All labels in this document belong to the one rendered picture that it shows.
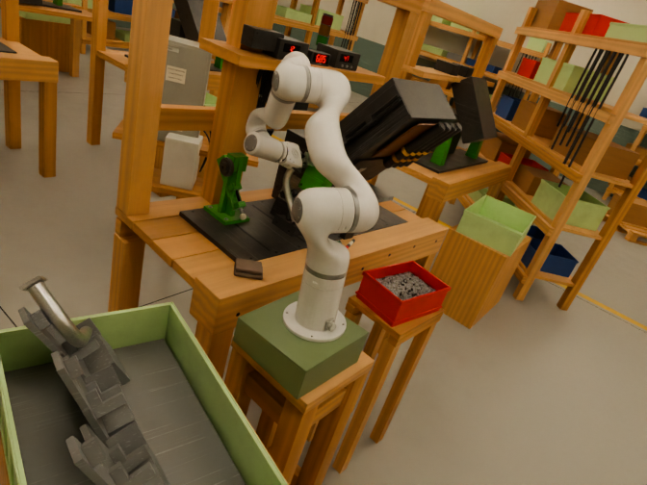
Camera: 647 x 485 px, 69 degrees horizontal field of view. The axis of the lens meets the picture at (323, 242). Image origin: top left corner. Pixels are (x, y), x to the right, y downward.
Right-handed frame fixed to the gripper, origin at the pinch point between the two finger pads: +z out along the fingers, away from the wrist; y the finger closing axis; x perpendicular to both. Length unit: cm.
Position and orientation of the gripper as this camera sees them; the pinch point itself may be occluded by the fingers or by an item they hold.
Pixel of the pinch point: (303, 161)
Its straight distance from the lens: 199.0
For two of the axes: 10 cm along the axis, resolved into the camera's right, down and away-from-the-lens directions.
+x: -8.0, 2.8, 5.3
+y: -1.9, -9.6, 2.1
